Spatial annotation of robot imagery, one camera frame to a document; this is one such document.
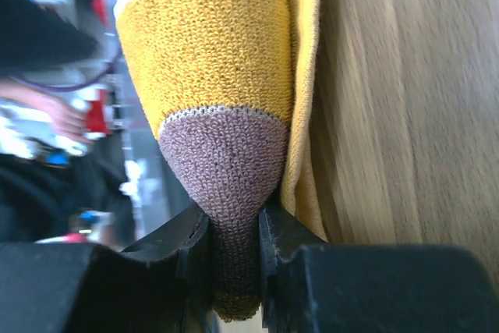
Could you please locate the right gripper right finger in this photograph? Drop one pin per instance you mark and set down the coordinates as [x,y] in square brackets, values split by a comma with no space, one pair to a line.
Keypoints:
[284,270]

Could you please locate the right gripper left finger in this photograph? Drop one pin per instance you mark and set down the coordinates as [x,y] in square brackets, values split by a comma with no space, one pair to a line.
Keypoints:
[175,289]

